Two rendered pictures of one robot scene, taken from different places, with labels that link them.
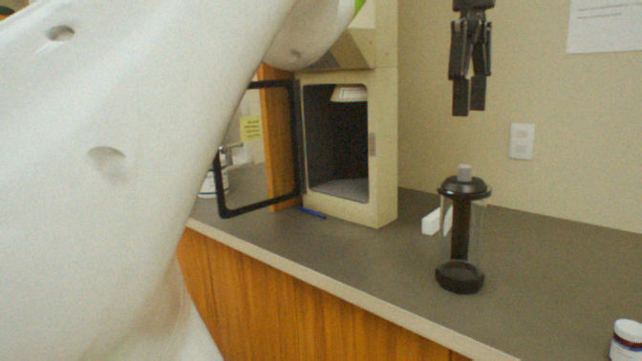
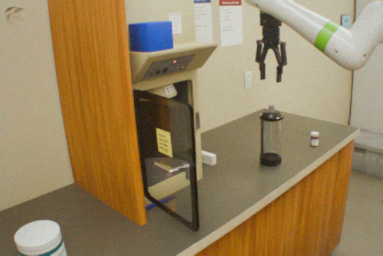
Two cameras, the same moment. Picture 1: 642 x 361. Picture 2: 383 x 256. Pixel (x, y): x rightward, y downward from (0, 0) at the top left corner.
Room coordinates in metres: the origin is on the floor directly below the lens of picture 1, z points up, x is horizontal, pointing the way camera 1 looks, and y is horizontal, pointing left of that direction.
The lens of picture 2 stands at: (1.05, 1.22, 1.63)
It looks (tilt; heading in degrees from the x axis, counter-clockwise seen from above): 19 degrees down; 273
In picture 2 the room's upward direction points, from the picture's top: 3 degrees counter-clockwise
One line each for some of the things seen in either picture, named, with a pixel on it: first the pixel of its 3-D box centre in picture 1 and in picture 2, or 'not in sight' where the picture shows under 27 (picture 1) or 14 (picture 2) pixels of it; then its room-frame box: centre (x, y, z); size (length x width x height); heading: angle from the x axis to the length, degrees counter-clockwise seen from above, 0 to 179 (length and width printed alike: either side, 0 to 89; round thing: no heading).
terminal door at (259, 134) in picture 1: (257, 147); (164, 159); (1.19, 0.19, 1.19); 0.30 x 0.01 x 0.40; 129
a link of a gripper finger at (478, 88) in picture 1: (478, 94); (262, 71); (0.81, -0.33, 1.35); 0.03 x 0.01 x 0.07; 47
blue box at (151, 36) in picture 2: not in sight; (150, 35); (1.22, 0.07, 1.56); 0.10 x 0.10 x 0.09; 47
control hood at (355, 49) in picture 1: (316, 53); (176, 61); (1.15, -0.01, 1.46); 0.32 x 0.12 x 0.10; 47
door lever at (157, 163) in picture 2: not in sight; (169, 165); (1.17, 0.27, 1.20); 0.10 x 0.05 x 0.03; 129
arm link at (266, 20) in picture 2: not in sight; (271, 20); (0.77, -0.30, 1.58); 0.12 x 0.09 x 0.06; 47
